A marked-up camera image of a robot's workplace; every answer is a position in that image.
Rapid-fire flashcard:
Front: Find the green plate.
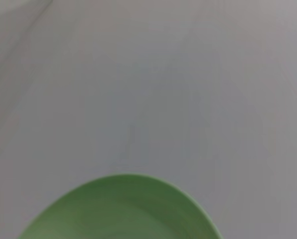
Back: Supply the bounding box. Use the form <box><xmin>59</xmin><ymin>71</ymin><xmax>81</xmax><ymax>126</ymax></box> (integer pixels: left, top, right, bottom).
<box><xmin>15</xmin><ymin>173</ymin><xmax>224</xmax><ymax>239</ymax></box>

